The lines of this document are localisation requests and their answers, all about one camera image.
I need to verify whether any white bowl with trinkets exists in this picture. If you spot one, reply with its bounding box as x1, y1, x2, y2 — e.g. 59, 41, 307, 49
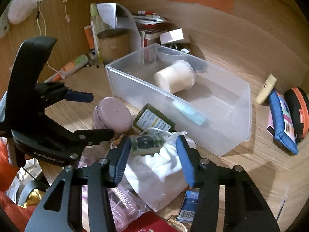
157, 43, 191, 62

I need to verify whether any stack of books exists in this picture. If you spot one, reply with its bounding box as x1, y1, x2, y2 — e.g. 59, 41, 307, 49
132, 10, 170, 47

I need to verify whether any dark green bottle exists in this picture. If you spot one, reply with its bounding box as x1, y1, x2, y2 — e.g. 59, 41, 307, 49
133, 104, 175, 131

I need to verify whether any cream lotion tube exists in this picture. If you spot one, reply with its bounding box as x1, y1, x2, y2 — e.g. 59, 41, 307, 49
256, 74, 277, 105

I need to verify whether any blue patchwork pencil case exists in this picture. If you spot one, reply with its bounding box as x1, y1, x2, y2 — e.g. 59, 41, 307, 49
268, 89, 298, 155

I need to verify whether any light blue tube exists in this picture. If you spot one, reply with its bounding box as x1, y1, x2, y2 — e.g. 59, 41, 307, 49
172, 101, 207, 126

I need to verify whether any blue barcode card pack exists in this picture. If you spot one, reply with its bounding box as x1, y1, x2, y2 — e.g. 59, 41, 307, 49
177, 190, 199, 223

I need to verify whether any white plush toy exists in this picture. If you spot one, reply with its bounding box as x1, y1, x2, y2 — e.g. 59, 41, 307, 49
7, 0, 38, 25

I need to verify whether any orange booklet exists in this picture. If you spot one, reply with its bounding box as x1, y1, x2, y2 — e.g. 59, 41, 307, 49
84, 25, 95, 54

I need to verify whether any white drawstring cloth bag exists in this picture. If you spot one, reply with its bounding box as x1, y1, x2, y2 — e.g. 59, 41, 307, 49
124, 131, 196, 212

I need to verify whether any pink item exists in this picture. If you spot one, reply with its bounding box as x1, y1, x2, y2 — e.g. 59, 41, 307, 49
78, 149, 150, 231

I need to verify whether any black orange round case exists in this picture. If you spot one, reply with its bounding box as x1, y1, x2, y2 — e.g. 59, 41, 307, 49
284, 87, 309, 143

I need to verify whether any white cylindrical jar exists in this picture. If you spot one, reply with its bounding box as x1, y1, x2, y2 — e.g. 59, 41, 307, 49
154, 60, 195, 94

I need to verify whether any clear plastic storage bin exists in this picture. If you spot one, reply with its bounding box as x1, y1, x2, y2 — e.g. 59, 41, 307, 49
106, 44, 252, 156

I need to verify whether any green orange tube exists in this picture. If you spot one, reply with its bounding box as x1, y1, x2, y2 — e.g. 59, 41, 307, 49
45, 55, 88, 83

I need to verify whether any folded white paper sheet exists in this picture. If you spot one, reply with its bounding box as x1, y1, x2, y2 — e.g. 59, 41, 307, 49
96, 3, 141, 52

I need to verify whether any brown mug with lid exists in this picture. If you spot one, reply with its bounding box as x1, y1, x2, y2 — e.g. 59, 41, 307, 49
97, 28, 130, 65

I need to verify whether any small white pink box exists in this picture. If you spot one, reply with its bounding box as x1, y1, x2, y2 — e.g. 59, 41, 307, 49
159, 28, 185, 44

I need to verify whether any red packet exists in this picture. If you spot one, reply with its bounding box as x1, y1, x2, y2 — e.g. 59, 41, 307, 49
124, 212, 177, 232

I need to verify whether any pink round jar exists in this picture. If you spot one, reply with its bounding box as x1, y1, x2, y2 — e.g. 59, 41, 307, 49
92, 97, 132, 134

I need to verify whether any tall clear green bottle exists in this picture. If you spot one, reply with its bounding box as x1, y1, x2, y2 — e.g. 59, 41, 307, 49
90, 3, 107, 64

